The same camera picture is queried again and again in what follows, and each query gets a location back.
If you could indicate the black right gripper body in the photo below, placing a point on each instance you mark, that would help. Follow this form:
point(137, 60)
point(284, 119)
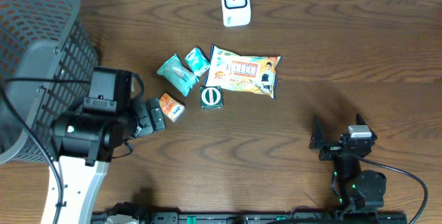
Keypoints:
point(331, 151)

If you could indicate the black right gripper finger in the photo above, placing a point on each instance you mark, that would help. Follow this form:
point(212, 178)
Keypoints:
point(360, 120)
point(317, 139)

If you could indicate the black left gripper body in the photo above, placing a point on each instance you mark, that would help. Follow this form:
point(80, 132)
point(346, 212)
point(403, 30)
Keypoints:
point(152, 115)

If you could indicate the orange tissue pack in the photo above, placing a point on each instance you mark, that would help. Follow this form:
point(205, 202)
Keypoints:
point(171, 108)

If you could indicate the teal wet wipes pack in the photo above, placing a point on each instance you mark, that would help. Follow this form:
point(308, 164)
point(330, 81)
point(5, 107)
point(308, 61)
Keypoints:
point(177, 74)

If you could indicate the small teal tissue pack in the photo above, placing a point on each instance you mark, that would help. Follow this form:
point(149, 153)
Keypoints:
point(197, 62)

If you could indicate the large yellow wet wipes pack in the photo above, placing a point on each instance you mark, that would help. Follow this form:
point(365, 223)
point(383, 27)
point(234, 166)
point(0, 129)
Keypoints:
point(234, 72)

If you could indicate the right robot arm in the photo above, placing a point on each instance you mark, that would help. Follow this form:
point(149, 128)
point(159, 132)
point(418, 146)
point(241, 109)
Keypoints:
point(358, 190)

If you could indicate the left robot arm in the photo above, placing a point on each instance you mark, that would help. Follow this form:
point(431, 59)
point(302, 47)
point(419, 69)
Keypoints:
point(87, 135)

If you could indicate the white barcode scanner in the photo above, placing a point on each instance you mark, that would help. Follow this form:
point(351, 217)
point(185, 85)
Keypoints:
point(236, 12)

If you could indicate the grey plastic mesh basket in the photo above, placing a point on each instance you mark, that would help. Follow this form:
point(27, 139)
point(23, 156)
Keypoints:
point(46, 48)

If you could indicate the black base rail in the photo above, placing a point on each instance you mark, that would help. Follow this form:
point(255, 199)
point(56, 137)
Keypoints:
point(248, 218)

